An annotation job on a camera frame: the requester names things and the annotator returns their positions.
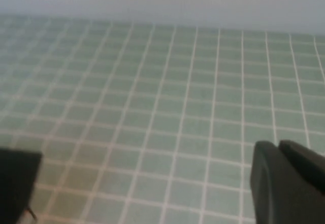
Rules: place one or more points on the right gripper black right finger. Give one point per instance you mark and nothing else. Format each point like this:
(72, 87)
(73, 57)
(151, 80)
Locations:
(284, 183)

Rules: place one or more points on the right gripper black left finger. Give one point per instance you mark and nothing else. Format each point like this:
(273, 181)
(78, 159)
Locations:
(15, 178)

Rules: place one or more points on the green white checked tablecloth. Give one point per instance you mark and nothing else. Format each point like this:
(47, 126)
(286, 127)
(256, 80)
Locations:
(162, 107)

